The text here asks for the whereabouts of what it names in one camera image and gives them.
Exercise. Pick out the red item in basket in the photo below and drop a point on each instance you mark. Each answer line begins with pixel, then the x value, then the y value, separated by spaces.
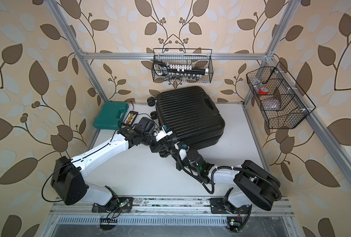
pixel 263 91

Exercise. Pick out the small black tray orange parts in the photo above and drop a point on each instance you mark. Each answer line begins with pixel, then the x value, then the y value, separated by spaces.
pixel 130 118

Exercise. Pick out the wire basket black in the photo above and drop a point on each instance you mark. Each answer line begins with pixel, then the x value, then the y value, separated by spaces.
pixel 296 104
pixel 191 65

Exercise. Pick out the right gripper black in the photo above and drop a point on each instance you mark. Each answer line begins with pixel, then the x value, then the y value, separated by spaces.
pixel 179 166

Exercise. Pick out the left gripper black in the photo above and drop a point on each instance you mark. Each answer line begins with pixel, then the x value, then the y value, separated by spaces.
pixel 159 145

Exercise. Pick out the aluminium front rail frame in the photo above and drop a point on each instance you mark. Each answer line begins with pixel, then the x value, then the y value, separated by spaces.
pixel 162 216

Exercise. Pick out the clear plastic bag in basket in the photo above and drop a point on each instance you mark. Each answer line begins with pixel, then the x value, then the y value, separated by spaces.
pixel 272 104

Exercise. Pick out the right wire basket black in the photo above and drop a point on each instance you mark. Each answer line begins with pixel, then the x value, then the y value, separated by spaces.
pixel 296 104

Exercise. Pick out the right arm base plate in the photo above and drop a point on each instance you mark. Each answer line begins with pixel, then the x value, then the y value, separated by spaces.
pixel 222 206

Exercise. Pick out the black hard-shell suitcase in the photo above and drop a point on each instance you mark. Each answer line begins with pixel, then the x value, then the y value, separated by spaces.
pixel 191 115

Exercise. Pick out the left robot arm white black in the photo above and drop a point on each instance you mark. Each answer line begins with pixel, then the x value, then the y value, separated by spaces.
pixel 69 175

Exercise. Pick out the socket set black rail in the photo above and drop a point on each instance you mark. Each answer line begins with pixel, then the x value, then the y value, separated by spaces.
pixel 161 69

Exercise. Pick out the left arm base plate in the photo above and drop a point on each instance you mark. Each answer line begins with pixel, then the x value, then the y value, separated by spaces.
pixel 124 204

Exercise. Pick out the green plastic tool case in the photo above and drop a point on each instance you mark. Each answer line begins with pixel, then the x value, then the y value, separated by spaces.
pixel 111 115

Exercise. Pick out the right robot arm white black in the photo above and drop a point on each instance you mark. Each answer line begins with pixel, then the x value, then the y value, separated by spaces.
pixel 251 184

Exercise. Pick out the back wire basket black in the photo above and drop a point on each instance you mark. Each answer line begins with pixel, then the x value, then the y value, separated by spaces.
pixel 191 65

